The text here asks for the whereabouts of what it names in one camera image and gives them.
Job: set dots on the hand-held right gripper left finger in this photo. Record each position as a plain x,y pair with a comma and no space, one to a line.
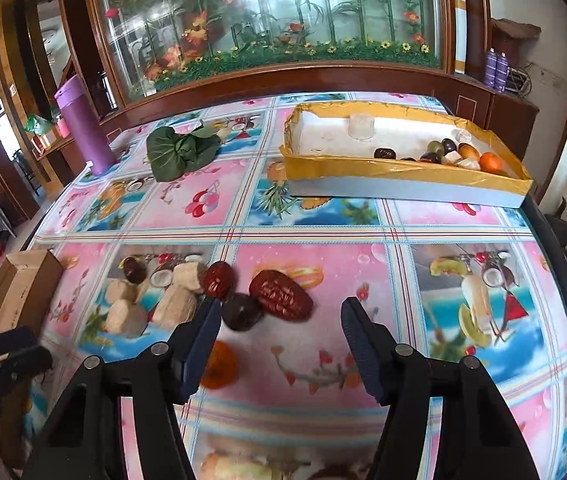
198,345

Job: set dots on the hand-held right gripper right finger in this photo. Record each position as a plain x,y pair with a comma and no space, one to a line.
363,345

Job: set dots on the orange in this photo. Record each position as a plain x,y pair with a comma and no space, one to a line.
221,365
492,162

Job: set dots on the dark purple plum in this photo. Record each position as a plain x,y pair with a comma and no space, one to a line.
241,312

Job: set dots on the small red date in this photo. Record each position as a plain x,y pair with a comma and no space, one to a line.
219,280

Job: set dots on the brown cardboard box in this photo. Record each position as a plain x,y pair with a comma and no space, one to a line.
28,280

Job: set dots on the large wrinkled red date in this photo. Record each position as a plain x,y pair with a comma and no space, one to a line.
282,294

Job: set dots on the dark brown date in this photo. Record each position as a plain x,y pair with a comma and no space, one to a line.
133,269

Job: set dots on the printed tablecloth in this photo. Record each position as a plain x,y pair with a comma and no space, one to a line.
313,220

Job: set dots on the white box with yellow tape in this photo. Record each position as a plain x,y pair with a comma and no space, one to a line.
388,185

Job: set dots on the green leafy vegetable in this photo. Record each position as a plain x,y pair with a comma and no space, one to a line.
178,152

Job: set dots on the green grape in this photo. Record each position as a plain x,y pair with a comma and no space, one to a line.
433,148

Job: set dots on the beige fruit chunk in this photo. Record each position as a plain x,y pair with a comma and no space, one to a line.
468,164

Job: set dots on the clear plastic cup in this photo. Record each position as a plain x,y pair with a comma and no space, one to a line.
361,126

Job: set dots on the yellow orange fruit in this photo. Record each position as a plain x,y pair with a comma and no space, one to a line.
468,151

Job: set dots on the green bag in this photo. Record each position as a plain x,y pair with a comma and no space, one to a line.
38,124

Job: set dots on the pink bottle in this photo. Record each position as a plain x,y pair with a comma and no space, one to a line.
63,127

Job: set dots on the wooden shelf unit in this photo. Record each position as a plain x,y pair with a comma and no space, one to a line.
13,85

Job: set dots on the wooden side cabinet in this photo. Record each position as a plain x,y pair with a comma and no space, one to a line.
503,110

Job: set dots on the black thermos flask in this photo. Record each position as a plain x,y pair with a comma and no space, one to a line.
99,87

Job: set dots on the glass cabinet with artificial flowers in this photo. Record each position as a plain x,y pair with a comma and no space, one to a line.
273,20

